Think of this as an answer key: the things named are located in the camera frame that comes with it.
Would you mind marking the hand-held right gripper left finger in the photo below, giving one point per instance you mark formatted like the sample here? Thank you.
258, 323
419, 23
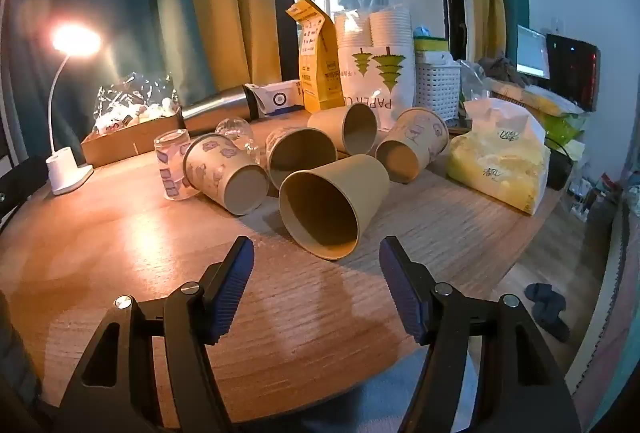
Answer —
231, 291

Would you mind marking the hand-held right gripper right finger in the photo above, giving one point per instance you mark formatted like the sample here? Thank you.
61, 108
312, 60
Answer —
402, 295

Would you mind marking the plain brown paper cup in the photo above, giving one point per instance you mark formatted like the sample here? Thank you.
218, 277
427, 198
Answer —
350, 125
327, 208
299, 156

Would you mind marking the printed brown paper cup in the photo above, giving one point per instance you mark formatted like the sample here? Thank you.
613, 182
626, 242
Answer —
412, 143
225, 170

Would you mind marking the dark slipper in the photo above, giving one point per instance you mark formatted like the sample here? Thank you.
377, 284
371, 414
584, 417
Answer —
547, 308

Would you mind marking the clear drinking glass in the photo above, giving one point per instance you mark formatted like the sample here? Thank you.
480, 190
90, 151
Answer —
237, 133

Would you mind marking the yellow tissue pack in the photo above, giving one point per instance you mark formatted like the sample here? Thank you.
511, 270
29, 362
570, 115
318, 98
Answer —
495, 158

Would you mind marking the stainless steel thermos bottle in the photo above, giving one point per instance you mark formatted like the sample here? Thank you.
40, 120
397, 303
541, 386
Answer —
220, 113

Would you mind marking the brown cardboard box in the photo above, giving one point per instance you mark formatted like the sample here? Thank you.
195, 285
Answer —
132, 140

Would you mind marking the white and blue small box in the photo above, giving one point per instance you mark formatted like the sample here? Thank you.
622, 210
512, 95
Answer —
275, 99

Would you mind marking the white desk lamp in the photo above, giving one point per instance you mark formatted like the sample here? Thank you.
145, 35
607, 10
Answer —
67, 165

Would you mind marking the white perforated plastic basket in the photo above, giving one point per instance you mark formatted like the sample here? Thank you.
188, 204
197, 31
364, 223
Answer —
437, 90

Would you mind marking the clear plastic snack bag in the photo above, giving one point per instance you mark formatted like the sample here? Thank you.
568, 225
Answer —
132, 103

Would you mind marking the bagged stack of white cups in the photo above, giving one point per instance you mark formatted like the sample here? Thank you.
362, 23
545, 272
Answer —
375, 58

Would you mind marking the green and yellow bag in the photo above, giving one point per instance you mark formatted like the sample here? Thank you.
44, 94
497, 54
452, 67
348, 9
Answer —
557, 113

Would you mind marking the yellow paper bag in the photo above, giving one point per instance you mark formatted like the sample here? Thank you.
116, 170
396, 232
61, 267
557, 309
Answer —
316, 58

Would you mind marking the computer monitor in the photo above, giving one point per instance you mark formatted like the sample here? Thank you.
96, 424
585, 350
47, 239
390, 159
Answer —
531, 58

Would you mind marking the black computer case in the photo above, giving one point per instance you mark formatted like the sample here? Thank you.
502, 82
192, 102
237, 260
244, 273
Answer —
572, 68

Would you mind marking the teal curtain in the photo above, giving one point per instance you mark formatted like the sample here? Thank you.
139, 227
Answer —
105, 8

